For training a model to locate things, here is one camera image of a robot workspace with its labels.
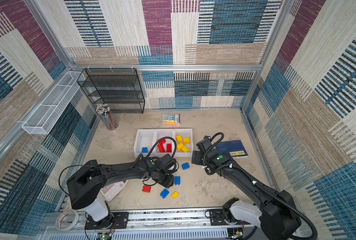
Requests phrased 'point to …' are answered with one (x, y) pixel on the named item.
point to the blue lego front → (164, 193)
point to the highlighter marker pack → (171, 119)
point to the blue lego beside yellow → (177, 180)
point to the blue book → (234, 148)
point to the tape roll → (66, 220)
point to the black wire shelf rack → (118, 88)
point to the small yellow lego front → (174, 194)
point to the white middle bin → (160, 133)
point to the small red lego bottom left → (146, 189)
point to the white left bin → (144, 138)
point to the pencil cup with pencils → (104, 110)
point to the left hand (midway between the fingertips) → (171, 181)
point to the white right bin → (184, 133)
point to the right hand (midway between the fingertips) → (200, 159)
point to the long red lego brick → (160, 147)
